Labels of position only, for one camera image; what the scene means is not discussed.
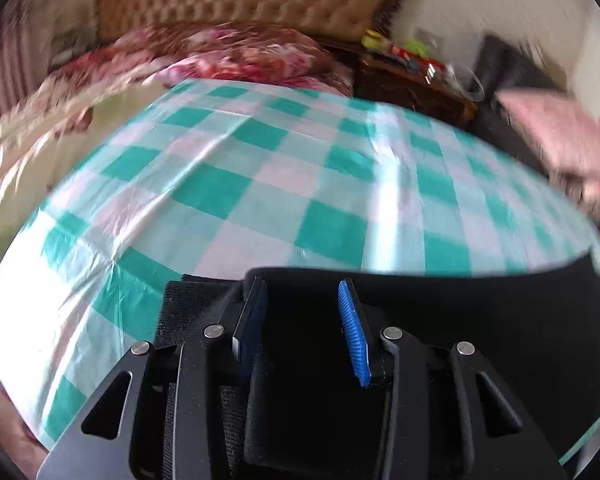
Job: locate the black leather sofa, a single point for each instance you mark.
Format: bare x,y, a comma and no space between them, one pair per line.
510,65

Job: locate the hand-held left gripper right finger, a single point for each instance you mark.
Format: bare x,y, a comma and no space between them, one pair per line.
352,335

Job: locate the red floral quilt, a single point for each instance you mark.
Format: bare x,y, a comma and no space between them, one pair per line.
240,55

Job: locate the pink striped curtain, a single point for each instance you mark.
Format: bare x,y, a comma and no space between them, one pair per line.
5,70

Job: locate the pink pillow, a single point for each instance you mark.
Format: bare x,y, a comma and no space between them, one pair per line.
565,135

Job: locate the cream floral bed sheet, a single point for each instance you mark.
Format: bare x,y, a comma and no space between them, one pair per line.
25,160

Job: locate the dark wooden nightstand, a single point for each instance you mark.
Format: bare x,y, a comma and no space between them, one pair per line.
405,90

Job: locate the green white checked tablecloth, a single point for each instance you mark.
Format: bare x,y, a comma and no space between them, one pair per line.
280,185

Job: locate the red box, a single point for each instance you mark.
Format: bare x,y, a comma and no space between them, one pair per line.
405,53

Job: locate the black pants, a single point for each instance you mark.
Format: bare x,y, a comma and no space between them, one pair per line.
300,310

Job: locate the green plastic toy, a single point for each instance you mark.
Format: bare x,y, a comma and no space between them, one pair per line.
377,39

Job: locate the white plastic bag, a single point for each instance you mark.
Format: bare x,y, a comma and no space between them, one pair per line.
467,80

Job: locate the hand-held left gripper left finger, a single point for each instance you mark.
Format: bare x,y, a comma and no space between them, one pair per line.
254,320

